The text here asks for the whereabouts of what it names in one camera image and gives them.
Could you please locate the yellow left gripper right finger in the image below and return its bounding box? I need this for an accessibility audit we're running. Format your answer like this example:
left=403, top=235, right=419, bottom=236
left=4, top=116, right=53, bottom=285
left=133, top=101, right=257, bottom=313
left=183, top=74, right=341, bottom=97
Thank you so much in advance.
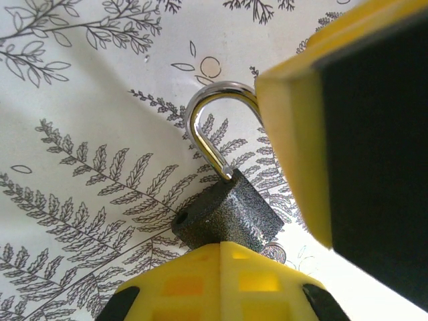
left=220, top=240, right=349, bottom=321

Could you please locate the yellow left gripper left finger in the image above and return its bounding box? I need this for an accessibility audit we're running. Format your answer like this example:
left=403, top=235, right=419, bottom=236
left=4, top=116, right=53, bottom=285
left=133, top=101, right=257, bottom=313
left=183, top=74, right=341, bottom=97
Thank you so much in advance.
left=95, top=241, right=222, bottom=321

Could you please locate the floral patterned table cover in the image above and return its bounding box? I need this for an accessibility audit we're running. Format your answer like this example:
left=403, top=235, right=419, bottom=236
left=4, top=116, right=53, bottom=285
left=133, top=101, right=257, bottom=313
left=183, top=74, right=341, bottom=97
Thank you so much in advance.
left=0, top=0, right=428, bottom=321

